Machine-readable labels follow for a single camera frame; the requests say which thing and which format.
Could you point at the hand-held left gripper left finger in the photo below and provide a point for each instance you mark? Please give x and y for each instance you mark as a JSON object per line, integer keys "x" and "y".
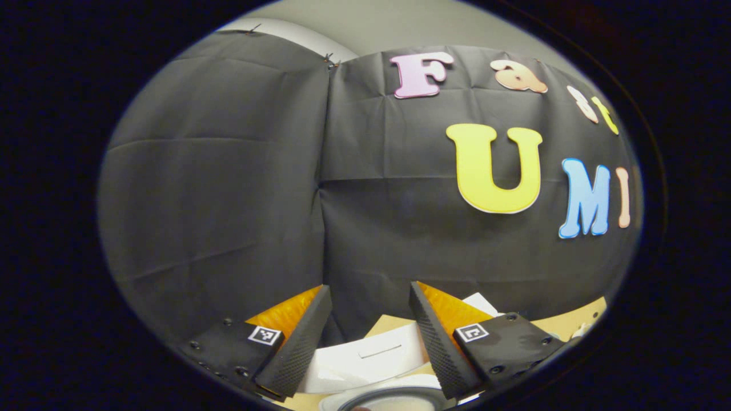
{"x": 302, "y": 348}

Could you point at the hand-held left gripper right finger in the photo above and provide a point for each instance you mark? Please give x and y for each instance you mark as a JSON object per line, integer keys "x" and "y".
{"x": 434, "y": 348}

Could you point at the white rice cooker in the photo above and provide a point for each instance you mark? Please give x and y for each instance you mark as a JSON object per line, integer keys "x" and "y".
{"x": 371, "y": 359}

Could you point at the black backdrop cloth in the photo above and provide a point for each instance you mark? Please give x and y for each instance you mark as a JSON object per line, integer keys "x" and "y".
{"x": 228, "y": 200}

